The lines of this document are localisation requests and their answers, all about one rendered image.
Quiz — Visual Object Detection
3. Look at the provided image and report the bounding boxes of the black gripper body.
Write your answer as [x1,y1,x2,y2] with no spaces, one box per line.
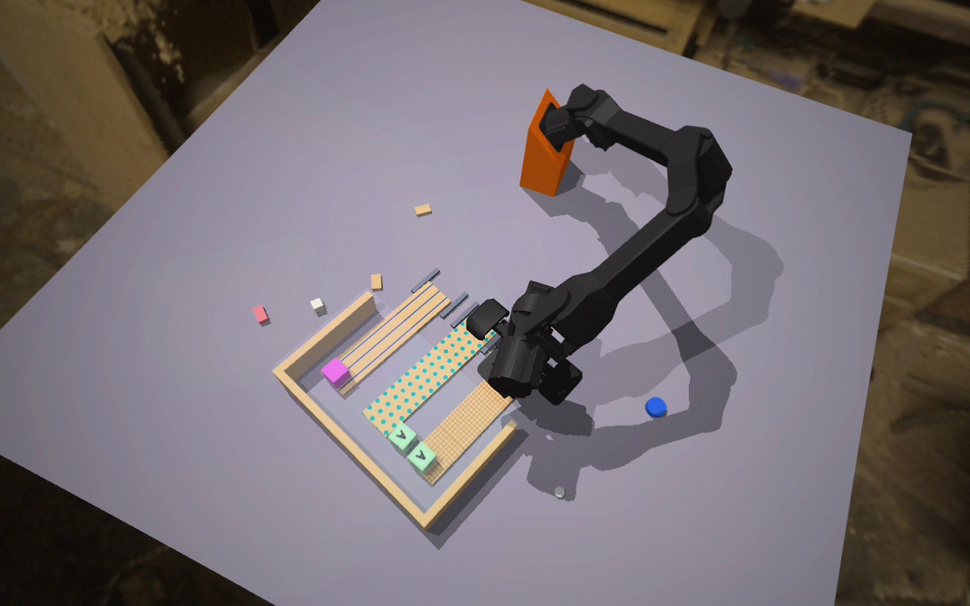
[466,299,583,405]

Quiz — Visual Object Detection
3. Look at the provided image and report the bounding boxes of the pale yellow flat strip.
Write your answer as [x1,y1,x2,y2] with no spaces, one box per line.
[435,320,497,369]

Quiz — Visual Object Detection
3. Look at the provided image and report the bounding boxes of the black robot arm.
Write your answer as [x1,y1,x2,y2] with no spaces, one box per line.
[477,84,733,399]

